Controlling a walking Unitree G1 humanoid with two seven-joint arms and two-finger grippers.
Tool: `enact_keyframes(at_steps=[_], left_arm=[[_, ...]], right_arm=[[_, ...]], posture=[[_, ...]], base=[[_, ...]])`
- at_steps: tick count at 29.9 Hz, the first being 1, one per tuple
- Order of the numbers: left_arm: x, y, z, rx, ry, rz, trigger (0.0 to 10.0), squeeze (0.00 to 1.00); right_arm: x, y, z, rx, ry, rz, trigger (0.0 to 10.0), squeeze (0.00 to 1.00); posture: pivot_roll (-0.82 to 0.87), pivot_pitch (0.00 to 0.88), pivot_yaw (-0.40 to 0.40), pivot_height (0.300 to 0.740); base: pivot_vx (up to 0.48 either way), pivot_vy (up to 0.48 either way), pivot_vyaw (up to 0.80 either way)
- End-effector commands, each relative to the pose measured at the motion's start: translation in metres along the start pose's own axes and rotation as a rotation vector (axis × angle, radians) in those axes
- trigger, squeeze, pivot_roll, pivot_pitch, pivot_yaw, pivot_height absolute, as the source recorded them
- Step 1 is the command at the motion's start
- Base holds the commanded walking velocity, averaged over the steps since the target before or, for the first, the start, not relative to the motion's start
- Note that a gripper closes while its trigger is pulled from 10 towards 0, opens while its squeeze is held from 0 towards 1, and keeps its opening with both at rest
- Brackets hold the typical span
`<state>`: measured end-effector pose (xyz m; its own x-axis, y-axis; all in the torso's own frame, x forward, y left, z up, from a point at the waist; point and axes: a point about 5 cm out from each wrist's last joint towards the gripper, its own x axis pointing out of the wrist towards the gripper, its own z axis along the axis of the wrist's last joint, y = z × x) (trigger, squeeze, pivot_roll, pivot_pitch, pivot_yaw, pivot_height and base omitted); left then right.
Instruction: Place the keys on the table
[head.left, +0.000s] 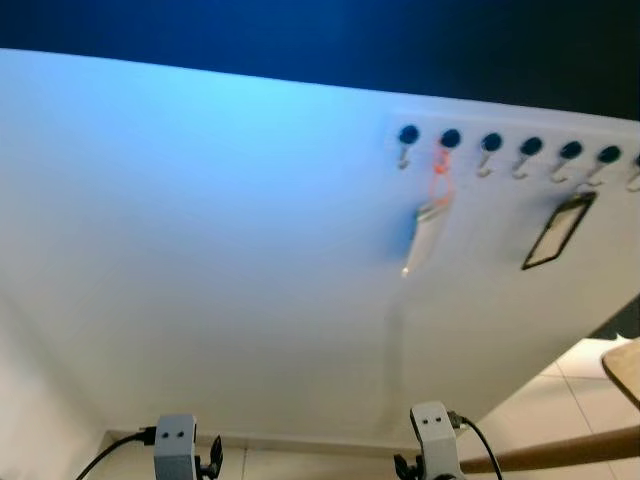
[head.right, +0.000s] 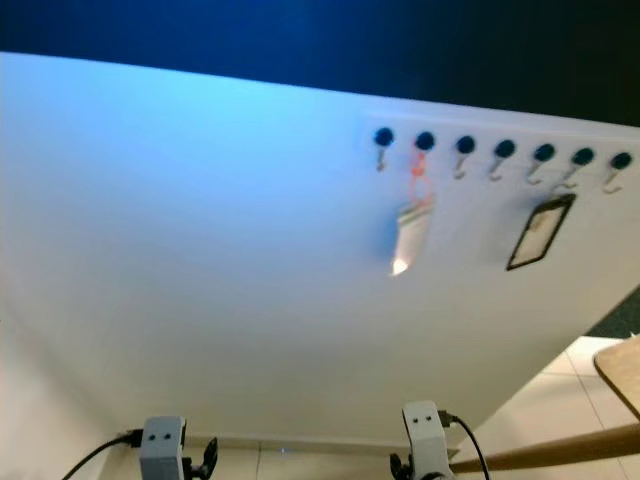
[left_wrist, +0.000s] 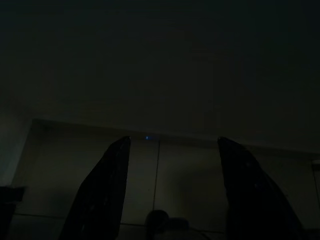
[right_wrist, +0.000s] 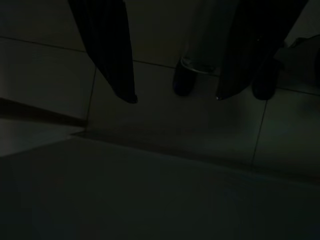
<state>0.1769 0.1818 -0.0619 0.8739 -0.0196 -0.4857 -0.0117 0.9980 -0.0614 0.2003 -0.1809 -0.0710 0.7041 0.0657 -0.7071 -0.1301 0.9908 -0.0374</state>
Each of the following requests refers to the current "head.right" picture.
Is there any large white panel board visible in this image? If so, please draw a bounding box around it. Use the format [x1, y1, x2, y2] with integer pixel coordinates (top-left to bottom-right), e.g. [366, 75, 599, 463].
[0, 52, 640, 451]

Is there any light wooden table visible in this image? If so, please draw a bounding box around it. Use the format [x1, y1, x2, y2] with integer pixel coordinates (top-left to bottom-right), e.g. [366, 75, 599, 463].
[450, 338, 640, 474]

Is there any black floor mat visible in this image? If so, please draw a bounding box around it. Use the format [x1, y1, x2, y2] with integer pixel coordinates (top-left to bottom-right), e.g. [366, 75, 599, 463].
[585, 300, 640, 339]

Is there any black framed card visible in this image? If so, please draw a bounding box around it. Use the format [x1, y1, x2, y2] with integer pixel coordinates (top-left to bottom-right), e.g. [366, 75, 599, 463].
[505, 193, 578, 272]

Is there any black knob metal hook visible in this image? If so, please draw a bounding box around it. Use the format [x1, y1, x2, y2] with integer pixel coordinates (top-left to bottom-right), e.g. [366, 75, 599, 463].
[525, 142, 557, 186]
[488, 138, 518, 183]
[562, 146, 596, 190]
[603, 150, 634, 194]
[372, 126, 396, 173]
[412, 130, 437, 163]
[451, 134, 478, 181]

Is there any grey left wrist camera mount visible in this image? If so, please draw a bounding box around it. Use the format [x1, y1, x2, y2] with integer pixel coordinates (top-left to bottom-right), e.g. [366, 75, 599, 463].
[139, 415, 186, 480]

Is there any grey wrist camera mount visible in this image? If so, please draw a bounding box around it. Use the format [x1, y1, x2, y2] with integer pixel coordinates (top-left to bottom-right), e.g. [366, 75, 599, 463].
[402, 401, 453, 480]
[139, 415, 186, 480]

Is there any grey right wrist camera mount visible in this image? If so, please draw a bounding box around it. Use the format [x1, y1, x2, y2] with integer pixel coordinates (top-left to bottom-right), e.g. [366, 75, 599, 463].
[402, 401, 453, 480]

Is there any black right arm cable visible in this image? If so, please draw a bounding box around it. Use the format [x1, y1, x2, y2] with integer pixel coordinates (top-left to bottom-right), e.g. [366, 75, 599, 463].
[440, 412, 491, 480]

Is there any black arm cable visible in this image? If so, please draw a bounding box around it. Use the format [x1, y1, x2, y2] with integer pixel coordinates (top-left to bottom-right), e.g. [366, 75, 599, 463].
[440, 412, 491, 480]
[63, 430, 144, 480]

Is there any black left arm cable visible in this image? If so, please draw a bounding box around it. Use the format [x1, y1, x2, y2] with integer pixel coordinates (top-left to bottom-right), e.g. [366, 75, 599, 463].
[63, 430, 144, 480]

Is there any white hook rail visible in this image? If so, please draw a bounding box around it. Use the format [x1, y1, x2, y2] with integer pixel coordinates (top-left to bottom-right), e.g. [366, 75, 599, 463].
[363, 115, 640, 196]

